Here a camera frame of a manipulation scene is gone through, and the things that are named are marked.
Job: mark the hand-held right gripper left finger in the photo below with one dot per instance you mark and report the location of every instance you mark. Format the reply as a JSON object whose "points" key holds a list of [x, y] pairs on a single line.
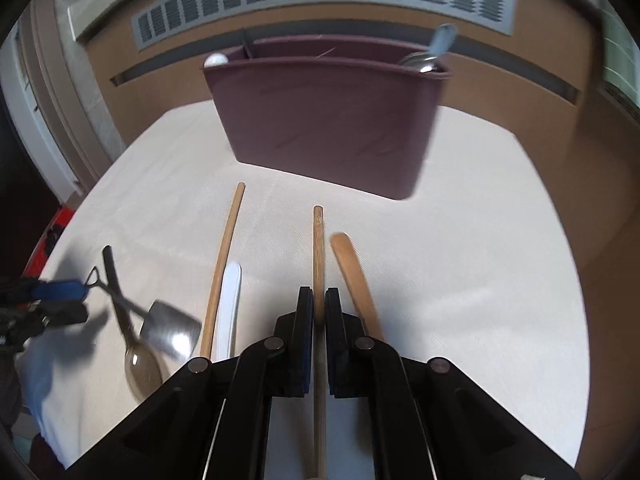
{"points": [[306, 345]]}

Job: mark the red object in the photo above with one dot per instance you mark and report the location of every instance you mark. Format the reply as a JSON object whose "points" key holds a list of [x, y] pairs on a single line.
{"points": [[52, 240]]}

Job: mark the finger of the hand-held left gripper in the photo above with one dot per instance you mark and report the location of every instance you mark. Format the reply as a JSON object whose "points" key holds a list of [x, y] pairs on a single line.
{"points": [[60, 289], [65, 314]]}

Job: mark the white tablecloth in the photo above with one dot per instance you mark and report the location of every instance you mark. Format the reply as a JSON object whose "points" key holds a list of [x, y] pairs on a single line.
{"points": [[450, 270]]}

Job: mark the maroon utensil holder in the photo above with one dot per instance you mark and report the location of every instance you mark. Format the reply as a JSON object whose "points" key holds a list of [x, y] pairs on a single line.
{"points": [[325, 120]]}

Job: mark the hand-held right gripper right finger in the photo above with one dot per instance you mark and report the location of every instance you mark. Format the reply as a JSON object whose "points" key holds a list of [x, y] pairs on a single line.
{"points": [[332, 345]]}

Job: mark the metal spatula spoon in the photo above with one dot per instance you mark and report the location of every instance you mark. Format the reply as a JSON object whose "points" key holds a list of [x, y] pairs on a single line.
{"points": [[170, 330]]}

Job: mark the round wooden chopstick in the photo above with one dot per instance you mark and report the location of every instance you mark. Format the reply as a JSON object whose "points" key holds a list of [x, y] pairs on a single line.
{"points": [[223, 270], [318, 260]]}

